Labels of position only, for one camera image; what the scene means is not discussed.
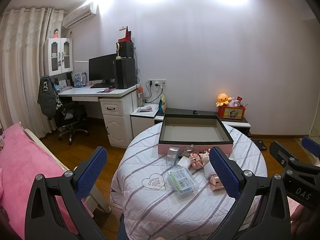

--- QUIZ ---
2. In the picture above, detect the rose gold metal canister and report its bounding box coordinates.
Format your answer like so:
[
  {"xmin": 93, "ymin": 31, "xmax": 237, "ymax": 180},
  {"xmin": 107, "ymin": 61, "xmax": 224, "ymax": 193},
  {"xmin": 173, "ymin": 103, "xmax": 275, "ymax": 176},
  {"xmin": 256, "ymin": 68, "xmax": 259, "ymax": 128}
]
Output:
[{"xmin": 209, "ymin": 174, "xmax": 224, "ymax": 191}]

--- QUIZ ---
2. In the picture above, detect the large white power adapter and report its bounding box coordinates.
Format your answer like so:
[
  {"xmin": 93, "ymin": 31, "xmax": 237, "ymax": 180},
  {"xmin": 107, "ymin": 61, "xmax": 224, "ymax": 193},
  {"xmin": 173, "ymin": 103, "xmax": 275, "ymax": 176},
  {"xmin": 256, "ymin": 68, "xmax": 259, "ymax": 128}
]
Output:
[{"xmin": 203, "ymin": 162, "xmax": 216, "ymax": 180}]

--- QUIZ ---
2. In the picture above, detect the pink block donut toy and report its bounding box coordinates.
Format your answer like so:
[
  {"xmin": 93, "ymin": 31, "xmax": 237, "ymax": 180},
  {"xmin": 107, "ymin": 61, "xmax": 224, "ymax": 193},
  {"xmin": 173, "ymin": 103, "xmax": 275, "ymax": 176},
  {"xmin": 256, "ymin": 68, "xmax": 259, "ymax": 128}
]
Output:
[{"xmin": 189, "ymin": 153, "xmax": 202, "ymax": 170}]

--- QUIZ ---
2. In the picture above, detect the clear box green label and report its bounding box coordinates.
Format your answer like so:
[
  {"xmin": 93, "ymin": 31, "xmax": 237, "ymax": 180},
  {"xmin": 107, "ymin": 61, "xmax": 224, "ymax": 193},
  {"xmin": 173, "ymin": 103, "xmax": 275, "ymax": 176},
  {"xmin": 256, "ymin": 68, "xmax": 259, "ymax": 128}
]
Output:
[{"xmin": 168, "ymin": 165, "xmax": 199, "ymax": 198}]

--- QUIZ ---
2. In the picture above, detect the clear teal-lid container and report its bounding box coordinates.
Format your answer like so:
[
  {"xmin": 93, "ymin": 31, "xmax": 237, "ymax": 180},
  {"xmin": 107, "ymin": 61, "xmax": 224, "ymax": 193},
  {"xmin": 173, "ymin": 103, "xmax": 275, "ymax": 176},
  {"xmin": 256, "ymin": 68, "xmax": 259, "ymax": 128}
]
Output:
[{"xmin": 166, "ymin": 146, "xmax": 180, "ymax": 167}]

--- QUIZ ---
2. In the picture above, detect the small white plug charger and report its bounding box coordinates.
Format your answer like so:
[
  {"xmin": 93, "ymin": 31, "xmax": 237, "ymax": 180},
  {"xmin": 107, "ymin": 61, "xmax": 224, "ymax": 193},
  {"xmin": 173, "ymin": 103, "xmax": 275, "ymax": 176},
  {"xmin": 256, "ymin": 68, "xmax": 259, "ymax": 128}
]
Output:
[{"xmin": 177, "ymin": 156, "xmax": 191, "ymax": 169}]

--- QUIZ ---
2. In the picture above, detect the clear glass bottle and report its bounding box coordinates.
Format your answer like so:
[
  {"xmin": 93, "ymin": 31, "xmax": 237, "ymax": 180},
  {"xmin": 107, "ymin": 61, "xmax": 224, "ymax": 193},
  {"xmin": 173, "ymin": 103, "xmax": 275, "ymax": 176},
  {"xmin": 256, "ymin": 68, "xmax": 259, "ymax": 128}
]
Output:
[{"xmin": 180, "ymin": 144, "xmax": 199, "ymax": 158}]

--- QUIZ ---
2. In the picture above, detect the person's right hand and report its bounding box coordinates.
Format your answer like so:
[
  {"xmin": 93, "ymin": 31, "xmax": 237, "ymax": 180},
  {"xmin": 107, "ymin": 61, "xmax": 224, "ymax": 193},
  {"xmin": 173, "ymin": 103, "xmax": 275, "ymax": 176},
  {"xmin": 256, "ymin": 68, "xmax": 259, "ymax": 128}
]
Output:
[{"xmin": 290, "ymin": 205, "xmax": 319, "ymax": 239}]

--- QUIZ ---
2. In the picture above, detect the black white low cabinet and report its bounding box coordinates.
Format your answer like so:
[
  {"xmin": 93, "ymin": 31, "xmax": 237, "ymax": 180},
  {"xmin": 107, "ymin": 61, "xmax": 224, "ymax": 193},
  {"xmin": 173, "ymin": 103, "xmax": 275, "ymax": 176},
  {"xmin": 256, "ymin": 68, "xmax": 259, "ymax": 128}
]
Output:
[{"xmin": 154, "ymin": 108, "xmax": 252, "ymax": 138}]

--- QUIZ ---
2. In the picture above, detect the red toy storage box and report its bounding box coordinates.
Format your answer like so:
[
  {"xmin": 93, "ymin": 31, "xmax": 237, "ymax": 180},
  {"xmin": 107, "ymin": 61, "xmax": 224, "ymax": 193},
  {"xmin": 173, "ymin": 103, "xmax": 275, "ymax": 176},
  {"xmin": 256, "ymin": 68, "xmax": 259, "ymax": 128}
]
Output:
[{"xmin": 218, "ymin": 106, "xmax": 246, "ymax": 120}]

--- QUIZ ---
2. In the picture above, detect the pink purple plush toy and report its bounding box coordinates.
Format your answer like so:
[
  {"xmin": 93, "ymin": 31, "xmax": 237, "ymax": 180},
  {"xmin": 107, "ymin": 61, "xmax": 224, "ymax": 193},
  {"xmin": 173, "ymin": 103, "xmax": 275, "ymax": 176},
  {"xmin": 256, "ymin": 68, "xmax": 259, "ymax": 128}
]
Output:
[{"xmin": 229, "ymin": 98, "xmax": 241, "ymax": 107}]

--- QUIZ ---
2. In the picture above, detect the orange octopus plush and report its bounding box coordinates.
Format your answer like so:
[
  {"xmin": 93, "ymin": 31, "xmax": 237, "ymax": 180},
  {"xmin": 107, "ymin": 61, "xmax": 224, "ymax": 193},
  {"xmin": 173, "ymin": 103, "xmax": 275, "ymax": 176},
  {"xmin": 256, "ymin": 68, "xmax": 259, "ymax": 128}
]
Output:
[{"xmin": 216, "ymin": 93, "xmax": 232, "ymax": 107}]

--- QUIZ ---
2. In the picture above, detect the pink tray box black rim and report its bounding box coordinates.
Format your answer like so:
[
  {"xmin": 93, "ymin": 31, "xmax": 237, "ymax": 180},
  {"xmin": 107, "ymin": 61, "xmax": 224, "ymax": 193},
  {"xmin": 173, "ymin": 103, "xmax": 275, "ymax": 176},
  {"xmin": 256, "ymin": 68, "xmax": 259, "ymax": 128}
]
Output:
[{"xmin": 158, "ymin": 115, "xmax": 233, "ymax": 155}]

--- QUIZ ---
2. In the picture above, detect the striped white quilted tablecloth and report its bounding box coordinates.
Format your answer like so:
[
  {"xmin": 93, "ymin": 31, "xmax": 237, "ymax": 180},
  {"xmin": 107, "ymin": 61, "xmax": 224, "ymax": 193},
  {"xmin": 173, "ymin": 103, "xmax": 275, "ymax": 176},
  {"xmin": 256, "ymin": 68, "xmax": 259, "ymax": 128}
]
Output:
[{"xmin": 110, "ymin": 121, "xmax": 267, "ymax": 240}]

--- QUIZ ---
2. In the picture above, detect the black office chair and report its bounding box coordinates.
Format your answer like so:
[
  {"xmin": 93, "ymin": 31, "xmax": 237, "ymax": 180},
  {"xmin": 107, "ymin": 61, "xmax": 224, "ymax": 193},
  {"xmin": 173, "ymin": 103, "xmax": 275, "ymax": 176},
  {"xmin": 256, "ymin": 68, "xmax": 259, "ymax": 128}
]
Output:
[{"xmin": 54, "ymin": 101, "xmax": 88, "ymax": 145}]

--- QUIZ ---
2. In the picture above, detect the dark patterned jacket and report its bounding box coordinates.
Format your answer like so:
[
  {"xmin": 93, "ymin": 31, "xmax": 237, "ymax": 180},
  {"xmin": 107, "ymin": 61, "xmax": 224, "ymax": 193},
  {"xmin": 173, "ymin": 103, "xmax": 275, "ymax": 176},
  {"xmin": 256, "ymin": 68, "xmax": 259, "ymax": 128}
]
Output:
[{"xmin": 37, "ymin": 75, "xmax": 62, "ymax": 120}]

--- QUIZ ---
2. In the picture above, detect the blue yellow snack bag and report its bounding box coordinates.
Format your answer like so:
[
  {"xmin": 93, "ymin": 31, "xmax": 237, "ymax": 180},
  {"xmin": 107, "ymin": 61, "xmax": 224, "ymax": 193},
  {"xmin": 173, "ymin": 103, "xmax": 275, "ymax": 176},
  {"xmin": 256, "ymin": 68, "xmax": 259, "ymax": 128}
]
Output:
[{"xmin": 158, "ymin": 94, "xmax": 167, "ymax": 113}]

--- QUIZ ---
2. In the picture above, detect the white computer desk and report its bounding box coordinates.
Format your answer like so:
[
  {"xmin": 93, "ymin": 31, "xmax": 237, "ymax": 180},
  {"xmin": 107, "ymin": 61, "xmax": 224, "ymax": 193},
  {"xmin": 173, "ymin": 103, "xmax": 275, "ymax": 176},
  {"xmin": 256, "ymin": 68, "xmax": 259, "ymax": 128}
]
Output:
[{"xmin": 59, "ymin": 85, "xmax": 139, "ymax": 148}]

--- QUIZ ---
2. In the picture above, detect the white small side cabinet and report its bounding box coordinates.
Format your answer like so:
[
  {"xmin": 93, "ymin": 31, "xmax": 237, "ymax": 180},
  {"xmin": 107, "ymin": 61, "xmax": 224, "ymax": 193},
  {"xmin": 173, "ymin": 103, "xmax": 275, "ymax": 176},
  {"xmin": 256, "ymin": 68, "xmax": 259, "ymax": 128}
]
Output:
[{"xmin": 130, "ymin": 103, "xmax": 158, "ymax": 137}]

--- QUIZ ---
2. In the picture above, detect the orange-cap water bottle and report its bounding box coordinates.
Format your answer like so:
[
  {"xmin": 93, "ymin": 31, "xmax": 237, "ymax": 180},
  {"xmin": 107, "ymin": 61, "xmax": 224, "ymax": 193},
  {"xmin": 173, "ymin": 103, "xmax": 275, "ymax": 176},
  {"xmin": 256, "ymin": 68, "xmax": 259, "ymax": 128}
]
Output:
[{"xmin": 137, "ymin": 87, "xmax": 145, "ymax": 107}]

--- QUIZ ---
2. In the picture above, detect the black computer monitor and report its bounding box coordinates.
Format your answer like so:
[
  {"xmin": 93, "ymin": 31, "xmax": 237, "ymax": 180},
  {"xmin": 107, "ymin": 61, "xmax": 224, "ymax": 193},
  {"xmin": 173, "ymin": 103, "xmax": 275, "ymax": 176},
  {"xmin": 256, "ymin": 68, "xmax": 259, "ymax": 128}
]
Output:
[{"xmin": 88, "ymin": 54, "xmax": 116, "ymax": 88}]

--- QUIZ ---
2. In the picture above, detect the white glass-door hutch cabinet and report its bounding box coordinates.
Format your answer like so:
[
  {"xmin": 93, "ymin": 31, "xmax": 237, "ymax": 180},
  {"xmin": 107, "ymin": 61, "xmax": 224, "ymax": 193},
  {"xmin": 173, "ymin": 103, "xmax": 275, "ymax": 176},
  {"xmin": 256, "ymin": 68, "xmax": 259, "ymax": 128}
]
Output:
[{"xmin": 44, "ymin": 38, "xmax": 73, "ymax": 76}]

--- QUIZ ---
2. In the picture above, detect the black computer tower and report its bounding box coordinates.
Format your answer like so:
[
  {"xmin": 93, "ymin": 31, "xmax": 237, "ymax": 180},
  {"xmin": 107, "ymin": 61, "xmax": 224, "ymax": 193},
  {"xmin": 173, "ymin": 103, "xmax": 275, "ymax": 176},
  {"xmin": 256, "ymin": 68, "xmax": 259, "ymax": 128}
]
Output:
[{"xmin": 115, "ymin": 58, "xmax": 137, "ymax": 89}]

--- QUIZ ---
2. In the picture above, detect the small black speaker box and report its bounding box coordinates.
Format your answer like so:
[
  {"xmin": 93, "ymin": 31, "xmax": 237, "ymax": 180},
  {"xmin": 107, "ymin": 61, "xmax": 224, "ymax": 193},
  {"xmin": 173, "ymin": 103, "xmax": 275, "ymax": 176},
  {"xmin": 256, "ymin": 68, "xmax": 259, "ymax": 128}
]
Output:
[{"xmin": 119, "ymin": 41, "xmax": 134, "ymax": 58}]

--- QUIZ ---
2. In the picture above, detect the beige curtain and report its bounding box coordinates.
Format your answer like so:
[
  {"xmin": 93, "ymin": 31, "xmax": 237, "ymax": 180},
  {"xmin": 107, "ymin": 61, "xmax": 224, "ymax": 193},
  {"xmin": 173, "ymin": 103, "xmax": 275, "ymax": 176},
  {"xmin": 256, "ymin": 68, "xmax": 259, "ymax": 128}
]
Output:
[{"xmin": 1, "ymin": 8, "xmax": 64, "ymax": 138}]

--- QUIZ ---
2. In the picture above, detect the white bed frame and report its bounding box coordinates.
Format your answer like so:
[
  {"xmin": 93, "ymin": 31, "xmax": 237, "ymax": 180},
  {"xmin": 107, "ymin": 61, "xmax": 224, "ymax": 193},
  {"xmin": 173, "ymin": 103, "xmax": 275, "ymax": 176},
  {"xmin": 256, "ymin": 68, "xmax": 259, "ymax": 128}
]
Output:
[{"xmin": 24, "ymin": 129, "xmax": 111, "ymax": 223}]

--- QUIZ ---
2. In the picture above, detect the white wall power outlet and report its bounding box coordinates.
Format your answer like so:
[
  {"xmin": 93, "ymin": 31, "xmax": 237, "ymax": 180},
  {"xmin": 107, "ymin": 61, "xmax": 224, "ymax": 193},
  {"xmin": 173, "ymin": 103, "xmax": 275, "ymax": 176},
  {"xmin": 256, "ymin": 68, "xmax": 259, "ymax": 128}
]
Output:
[{"xmin": 148, "ymin": 79, "xmax": 167, "ymax": 87}]

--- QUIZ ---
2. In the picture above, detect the white wall air conditioner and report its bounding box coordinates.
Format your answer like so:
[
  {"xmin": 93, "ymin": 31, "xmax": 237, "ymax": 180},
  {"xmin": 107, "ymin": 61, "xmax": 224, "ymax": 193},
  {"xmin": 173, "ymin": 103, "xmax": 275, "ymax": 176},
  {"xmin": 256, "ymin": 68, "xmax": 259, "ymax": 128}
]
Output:
[{"xmin": 62, "ymin": 2, "xmax": 98, "ymax": 29}]

